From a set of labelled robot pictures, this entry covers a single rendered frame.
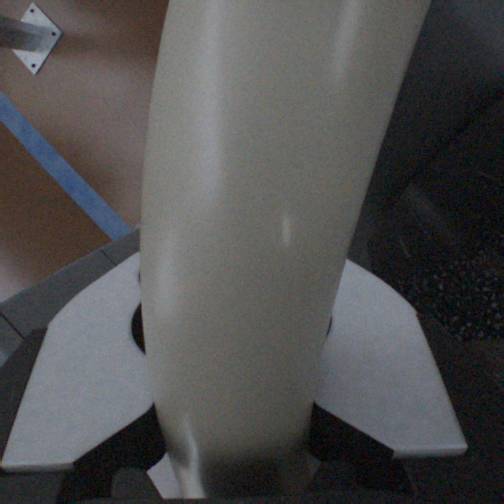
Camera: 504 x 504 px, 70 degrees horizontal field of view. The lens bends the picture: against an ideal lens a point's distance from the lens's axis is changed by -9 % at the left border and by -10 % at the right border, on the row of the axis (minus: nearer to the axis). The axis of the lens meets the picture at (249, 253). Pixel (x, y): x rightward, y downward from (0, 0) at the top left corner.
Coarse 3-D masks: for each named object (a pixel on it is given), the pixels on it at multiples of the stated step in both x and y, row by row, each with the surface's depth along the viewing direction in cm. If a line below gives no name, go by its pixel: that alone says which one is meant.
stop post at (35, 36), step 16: (0, 16) 113; (32, 16) 127; (0, 32) 110; (16, 32) 116; (32, 32) 123; (48, 32) 128; (16, 48) 123; (32, 48) 129; (48, 48) 130; (32, 64) 132
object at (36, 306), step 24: (120, 240) 110; (72, 264) 90; (96, 264) 96; (48, 288) 80; (72, 288) 85; (0, 312) 67; (24, 312) 71; (48, 312) 76; (0, 336) 64; (24, 336) 68; (0, 360) 62
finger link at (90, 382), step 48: (96, 288) 10; (48, 336) 8; (96, 336) 8; (48, 384) 7; (96, 384) 7; (144, 384) 7; (48, 432) 6; (96, 432) 6; (144, 432) 7; (96, 480) 6
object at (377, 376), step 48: (384, 288) 10; (336, 336) 8; (384, 336) 8; (336, 384) 7; (384, 384) 7; (432, 384) 7; (336, 432) 7; (384, 432) 6; (432, 432) 6; (384, 480) 6
